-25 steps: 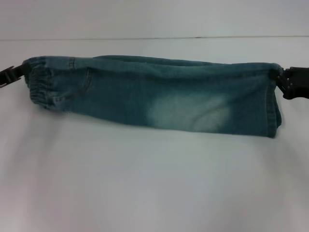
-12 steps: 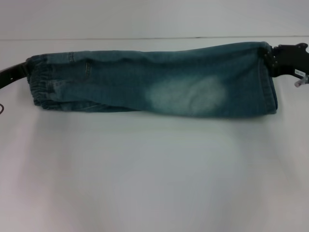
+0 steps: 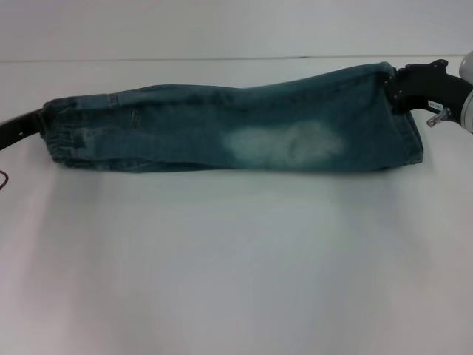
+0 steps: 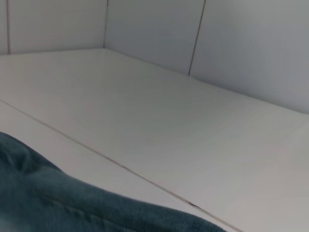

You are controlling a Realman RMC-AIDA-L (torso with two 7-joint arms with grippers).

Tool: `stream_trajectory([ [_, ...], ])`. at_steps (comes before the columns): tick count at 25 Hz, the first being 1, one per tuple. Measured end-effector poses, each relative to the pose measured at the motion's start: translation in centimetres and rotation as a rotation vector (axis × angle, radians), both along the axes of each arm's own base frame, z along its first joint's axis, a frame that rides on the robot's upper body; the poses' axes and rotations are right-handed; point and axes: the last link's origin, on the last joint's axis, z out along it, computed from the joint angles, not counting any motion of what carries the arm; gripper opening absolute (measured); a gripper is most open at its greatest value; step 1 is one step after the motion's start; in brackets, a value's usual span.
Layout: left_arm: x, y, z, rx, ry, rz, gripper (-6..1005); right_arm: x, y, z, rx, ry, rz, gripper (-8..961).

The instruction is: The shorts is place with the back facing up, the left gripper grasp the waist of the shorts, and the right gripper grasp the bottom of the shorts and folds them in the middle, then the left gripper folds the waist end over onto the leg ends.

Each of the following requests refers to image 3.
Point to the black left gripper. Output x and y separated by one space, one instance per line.
18 125

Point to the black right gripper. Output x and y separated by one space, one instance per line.
425 87

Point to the blue denim shorts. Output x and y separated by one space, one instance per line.
229 133

